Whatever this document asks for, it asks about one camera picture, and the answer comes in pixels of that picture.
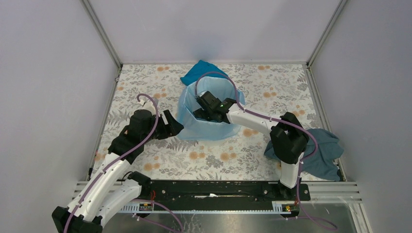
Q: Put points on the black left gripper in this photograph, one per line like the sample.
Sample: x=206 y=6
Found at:
x=172 y=128

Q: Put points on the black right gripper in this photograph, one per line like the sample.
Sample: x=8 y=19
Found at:
x=200 y=113

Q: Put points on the blue plastic trash bag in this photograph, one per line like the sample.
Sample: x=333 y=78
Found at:
x=199 y=129

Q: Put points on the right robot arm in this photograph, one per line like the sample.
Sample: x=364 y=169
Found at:
x=289 y=139

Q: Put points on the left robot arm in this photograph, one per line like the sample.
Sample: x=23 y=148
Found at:
x=92 y=209

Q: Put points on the bright blue folded cloth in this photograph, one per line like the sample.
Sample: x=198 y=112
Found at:
x=202 y=68

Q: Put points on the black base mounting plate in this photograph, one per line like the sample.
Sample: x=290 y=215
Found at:
x=168 y=191

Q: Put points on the floral patterned table mat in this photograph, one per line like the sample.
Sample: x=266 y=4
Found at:
x=273 y=89

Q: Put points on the grey-blue crumpled cloth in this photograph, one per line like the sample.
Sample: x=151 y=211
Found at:
x=321 y=164

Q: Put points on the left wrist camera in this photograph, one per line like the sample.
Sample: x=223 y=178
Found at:
x=149 y=105

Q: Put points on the aluminium rail front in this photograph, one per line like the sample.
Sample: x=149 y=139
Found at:
x=255 y=207

